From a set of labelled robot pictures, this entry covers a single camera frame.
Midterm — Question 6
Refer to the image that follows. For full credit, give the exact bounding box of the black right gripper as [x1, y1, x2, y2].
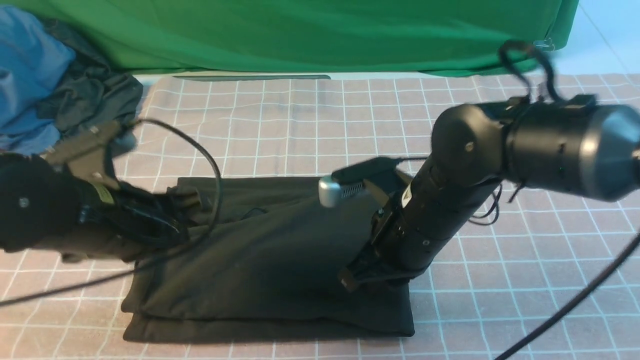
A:
[337, 200, 451, 292]

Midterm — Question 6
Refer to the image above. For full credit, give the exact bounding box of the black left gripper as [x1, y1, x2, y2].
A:
[60, 180, 202, 264]

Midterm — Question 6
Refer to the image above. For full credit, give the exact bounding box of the dark gray long-sleeve top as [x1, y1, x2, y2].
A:
[121, 177, 415, 344]

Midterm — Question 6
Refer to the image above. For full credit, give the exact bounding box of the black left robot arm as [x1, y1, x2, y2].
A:
[1, 152, 213, 264]

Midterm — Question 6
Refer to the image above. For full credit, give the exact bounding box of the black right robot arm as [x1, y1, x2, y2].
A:
[332, 95, 639, 291]

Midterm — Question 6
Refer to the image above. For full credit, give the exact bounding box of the dark crumpled garment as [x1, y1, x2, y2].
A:
[35, 19, 144, 138]

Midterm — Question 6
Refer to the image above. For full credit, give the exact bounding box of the pink white-checked tablecloth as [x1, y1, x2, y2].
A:
[0, 74, 640, 360]

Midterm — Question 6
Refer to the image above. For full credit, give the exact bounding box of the blue crumpled garment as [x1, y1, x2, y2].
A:
[0, 4, 76, 155]

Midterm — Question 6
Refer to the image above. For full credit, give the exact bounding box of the green backdrop cloth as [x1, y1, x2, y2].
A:
[7, 0, 579, 77]

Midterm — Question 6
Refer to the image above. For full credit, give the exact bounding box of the metal binder clip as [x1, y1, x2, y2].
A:
[533, 38, 556, 52]

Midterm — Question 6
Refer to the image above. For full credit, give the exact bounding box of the black camera cable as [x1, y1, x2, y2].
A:
[0, 117, 223, 307]

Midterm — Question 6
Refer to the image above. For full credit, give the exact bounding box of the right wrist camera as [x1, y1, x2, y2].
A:
[318, 156, 415, 208]

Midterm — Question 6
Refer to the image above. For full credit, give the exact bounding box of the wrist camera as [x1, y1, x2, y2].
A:
[318, 156, 415, 208]
[41, 120, 137, 190]

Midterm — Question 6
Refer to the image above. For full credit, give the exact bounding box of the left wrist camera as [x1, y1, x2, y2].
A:
[41, 120, 137, 190]

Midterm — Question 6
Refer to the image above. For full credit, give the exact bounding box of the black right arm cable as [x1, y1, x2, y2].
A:
[495, 235, 640, 360]

